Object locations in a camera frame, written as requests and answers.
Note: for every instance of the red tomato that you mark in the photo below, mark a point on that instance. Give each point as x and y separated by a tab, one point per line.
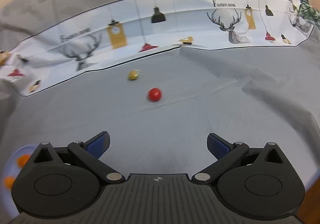
154	94

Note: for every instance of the grey printed blanket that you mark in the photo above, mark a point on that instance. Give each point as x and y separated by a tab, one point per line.
200	114

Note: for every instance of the green checkered cloth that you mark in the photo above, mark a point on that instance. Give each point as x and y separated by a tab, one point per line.
308	11

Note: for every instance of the clear plate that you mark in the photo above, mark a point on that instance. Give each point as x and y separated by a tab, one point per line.
15	152

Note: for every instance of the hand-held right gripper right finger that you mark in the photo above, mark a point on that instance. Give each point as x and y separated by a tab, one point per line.
220	146

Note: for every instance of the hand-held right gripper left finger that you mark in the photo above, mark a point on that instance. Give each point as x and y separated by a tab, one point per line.
97	145

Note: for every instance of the small yellow lemon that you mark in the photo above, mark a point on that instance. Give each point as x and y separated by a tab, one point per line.
133	75

